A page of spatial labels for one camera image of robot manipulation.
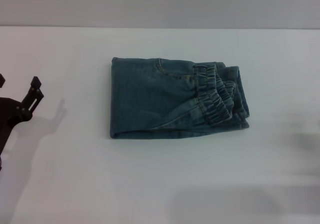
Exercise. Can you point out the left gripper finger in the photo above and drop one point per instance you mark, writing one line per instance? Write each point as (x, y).
(33, 96)
(2, 81)

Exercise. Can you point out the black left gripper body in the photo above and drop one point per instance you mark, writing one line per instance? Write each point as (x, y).
(10, 124)

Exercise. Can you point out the blue denim shorts with cartoon print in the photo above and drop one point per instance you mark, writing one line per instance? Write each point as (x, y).
(175, 101)

